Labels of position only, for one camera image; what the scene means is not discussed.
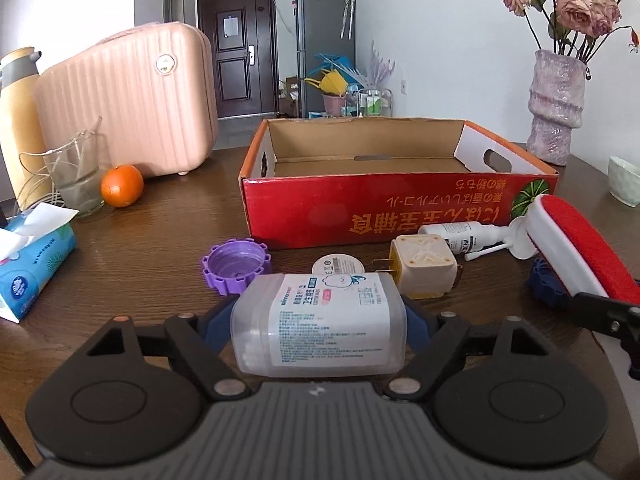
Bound red white lint brush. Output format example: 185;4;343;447
524;194;639;306

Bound blue measuring cups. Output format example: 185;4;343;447
526;258;568;306

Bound beige plug adapter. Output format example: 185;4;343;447
371;234;461;299

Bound white spray bottle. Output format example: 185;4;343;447
418;217;538;261

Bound purple ridged lid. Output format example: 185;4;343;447
201;238;271;296

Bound small round white tin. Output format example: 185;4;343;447
311;252;366;275

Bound pale green cup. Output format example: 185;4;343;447
608;156;640;208

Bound blue tissue pack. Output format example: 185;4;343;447
0;203;78;324

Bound orange fruit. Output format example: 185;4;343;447
101;165;144;208

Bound purple textured vase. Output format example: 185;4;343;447
526;50;587;166

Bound red cardboard box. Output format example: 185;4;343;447
239;117;559;248

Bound yellow thermos jug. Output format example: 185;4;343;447
1;47;52;210

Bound dried pink roses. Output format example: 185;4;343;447
502;0;639;64

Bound metal trolley rack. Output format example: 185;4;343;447
342;89;393;117

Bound pink suitcase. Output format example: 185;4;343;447
35;22;218;177

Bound dark brown door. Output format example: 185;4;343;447
196;0;278;118

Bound grey refrigerator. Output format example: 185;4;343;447
294;0;355;118

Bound white cable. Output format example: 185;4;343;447
14;148;66;212

